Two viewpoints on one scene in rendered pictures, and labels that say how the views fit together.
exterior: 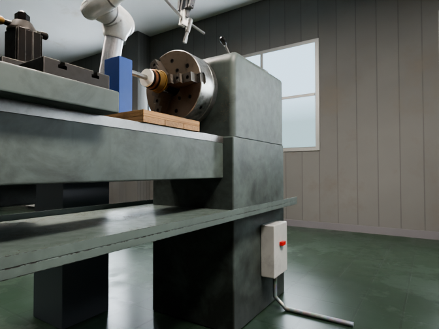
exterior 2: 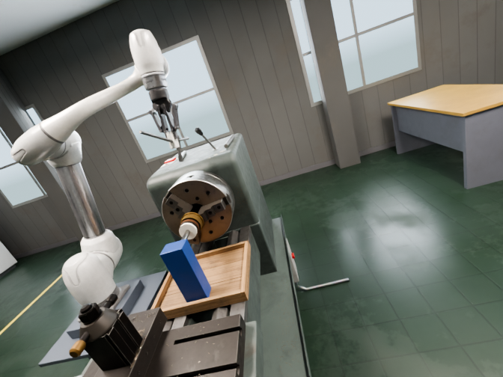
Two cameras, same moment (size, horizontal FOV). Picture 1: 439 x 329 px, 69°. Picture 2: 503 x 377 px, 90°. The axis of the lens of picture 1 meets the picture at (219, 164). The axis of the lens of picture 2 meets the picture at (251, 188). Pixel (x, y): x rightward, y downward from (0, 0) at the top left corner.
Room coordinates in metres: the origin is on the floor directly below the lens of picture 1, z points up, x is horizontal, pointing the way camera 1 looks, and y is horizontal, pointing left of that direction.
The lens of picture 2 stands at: (0.33, 0.38, 1.48)
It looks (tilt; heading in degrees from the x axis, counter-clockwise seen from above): 20 degrees down; 336
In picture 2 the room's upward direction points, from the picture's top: 20 degrees counter-clockwise
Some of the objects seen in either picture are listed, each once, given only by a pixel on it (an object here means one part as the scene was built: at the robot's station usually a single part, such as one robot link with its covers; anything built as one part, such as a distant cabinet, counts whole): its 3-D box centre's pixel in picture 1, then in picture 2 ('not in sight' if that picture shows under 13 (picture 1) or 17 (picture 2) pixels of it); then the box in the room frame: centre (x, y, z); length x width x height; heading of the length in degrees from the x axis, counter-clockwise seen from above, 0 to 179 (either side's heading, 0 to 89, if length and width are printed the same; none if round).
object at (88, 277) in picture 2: not in sight; (87, 275); (1.63, 0.74, 0.97); 0.18 x 0.16 x 0.22; 161
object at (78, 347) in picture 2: (2, 21); (81, 343); (0.89, 0.61, 1.13); 0.04 x 0.02 x 0.02; 148
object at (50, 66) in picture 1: (32, 87); (159, 369); (0.90, 0.53, 0.95); 0.43 x 0.18 x 0.04; 58
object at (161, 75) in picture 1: (156, 81); (191, 224); (1.30, 0.26, 1.08); 0.09 x 0.09 x 0.09; 58
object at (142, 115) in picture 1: (138, 125); (205, 277); (1.22, 0.31, 0.88); 0.36 x 0.30 x 0.04; 58
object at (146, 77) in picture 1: (136, 74); (184, 239); (1.21, 0.32, 1.08); 0.13 x 0.07 x 0.07; 148
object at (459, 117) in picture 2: not in sight; (452, 129); (1.76, -2.80, 0.37); 1.38 x 0.71 x 0.74; 147
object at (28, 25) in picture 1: (22, 27); (96, 322); (0.94, 0.58, 1.13); 0.08 x 0.08 x 0.03
